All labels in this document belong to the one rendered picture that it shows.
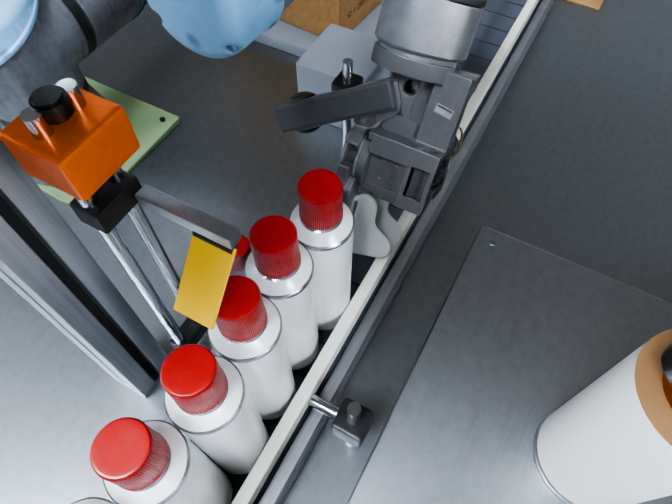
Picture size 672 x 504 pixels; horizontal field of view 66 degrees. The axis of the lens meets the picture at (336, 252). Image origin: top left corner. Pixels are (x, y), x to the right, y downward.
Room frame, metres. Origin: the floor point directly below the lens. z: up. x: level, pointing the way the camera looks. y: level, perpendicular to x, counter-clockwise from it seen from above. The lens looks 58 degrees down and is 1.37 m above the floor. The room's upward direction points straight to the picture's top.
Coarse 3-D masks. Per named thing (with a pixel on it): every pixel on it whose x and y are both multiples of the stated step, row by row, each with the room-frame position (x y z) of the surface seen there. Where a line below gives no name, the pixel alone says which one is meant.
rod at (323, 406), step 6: (312, 396) 0.14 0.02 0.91; (318, 396) 0.14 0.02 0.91; (312, 402) 0.13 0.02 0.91; (318, 402) 0.13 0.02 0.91; (324, 402) 0.13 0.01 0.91; (330, 402) 0.13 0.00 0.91; (318, 408) 0.13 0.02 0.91; (324, 408) 0.13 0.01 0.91; (330, 408) 0.13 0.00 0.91; (336, 408) 0.13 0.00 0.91; (324, 414) 0.12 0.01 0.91; (330, 414) 0.12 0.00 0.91
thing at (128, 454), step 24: (120, 432) 0.07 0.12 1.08; (144, 432) 0.07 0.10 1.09; (168, 432) 0.07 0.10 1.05; (96, 456) 0.05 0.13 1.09; (120, 456) 0.05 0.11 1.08; (144, 456) 0.05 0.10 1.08; (168, 456) 0.06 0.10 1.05; (192, 456) 0.06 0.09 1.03; (120, 480) 0.04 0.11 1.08; (144, 480) 0.04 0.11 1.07; (168, 480) 0.05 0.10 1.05; (192, 480) 0.05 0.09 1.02; (216, 480) 0.06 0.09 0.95
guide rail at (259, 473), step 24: (528, 0) 0.73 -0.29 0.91; (504, 48) 0.62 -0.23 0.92; (480, 96) 0.52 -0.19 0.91; (408, 216) 0.33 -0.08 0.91; (384, 264) 0.27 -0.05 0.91; (360, 288) 0.24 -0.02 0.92; (360, 312) 0.22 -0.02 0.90; (336, 336) 0.19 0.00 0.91; (312, 384) 0.15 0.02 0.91; (288, 408) 0.12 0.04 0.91; (288, 432) 0.10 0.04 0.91; (264, 456) 0.08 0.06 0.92; (264, 480) 0.07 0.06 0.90
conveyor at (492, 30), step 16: (496, 0) 0.79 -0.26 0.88; (512, 0) 0.79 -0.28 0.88; (496, 16) 0.74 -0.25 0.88; (512, 16) 0.74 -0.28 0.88; (480, 32) 0.70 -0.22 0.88; (496, 32) 0.70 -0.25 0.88; (480, 48) 0.67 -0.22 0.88; (496, 48) 0.67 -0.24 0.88; (512, 48) 0.67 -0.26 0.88; (464, 64) 0.63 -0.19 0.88; (480, 64) 0.63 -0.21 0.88; (480, 80) 0.60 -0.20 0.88; (496, 80) 0.64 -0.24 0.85; (400, 208) 0.37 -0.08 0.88; (352, 256) 0.30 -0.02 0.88; (368, 256) 0.30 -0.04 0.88; (352, 272) 0.28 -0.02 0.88; (384, 272) 0.28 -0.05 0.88; (352, 288) 0.26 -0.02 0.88; (368, 304) 0.24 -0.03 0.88; (320, 336) 0.21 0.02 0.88; (320, 384) 0.16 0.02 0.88; (304, 416) 0.13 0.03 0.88; (272, 432) 0.11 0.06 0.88; (288, 448) 0.11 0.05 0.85; (240, 480) 0.07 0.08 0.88
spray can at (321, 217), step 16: (304, 176) 0.24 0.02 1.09; (320, 176) 0.25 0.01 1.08; (336, 176) 0.25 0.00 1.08; (304, 192) 0.23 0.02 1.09; (320, 192) 0.23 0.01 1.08; (336, 192) 0.23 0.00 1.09; (304, 208) 0.23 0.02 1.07; (320, 208) 0.22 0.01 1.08; (336, 208) 0.23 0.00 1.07; (304, 224) 0.23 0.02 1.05; (320, 224) 0.22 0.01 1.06; (336, 224) 0.23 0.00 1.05; (352, 224) 0.23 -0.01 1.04; (304, 240) 0.22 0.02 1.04; (320, 240) 0.22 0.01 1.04; (336, 240) 0.22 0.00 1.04; (352, 240) 0.23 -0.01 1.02; (320, 256) 0.21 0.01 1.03; (336, 256) 0.21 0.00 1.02; (320, 272) 0.21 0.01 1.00; (336, 272) 0.21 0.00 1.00; (320, 288) 0.21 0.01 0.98; (336, 288) 0.21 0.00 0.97; (320, 304) 0.21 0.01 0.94; (336, 304) 0.21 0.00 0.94; (320, 320) 0.21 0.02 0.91; (336, 320) 0.21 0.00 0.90
